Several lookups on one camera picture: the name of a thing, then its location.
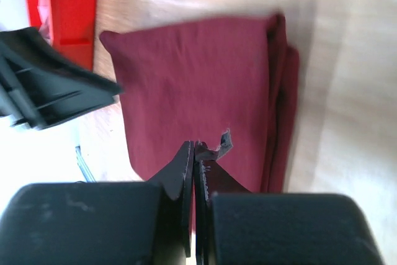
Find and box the dark maroon t shirt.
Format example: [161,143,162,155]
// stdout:
[99,14,300,193]

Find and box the red plastic bin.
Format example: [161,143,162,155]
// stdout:
[26,0,96,71]

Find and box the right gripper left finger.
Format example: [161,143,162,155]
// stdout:
[1,141,194,264]

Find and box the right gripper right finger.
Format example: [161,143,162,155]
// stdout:
[194,132,383,264]

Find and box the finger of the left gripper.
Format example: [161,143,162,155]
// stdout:
[1,27,122,130]

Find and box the pink crumpled t shirt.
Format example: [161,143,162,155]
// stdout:
[37,0,53,45]

